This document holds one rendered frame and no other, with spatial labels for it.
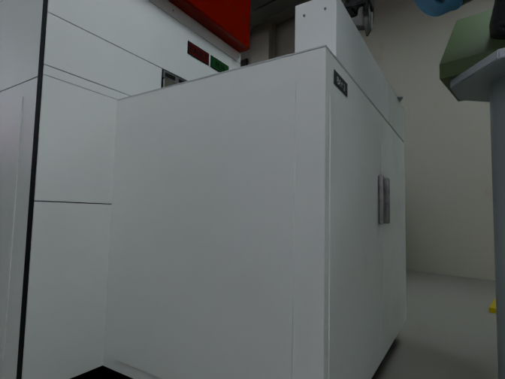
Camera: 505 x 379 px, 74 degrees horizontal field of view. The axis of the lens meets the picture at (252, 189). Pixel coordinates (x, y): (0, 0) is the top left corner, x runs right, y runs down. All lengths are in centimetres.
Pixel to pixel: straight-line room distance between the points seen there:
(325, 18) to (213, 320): 68
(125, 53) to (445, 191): 297
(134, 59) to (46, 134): 37
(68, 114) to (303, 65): 60
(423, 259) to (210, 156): 298
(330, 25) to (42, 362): 99
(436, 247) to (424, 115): 124
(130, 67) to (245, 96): 49
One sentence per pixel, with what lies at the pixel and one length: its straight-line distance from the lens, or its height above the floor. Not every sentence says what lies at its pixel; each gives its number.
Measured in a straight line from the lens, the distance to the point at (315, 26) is 80.
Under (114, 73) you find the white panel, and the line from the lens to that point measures 109.
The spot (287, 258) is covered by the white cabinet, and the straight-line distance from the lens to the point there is 65.
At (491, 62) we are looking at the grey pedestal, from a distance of 83.
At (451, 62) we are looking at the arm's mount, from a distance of 93.
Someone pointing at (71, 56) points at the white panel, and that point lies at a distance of 103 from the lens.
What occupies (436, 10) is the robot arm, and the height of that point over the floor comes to 92.
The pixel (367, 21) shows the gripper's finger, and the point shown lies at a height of 113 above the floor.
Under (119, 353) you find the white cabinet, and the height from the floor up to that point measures 13.
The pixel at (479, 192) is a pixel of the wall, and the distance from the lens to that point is 346.
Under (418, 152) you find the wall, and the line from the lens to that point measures 359.
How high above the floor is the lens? 50
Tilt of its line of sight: 4 degrees up
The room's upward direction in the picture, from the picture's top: 1 degrees clockwise
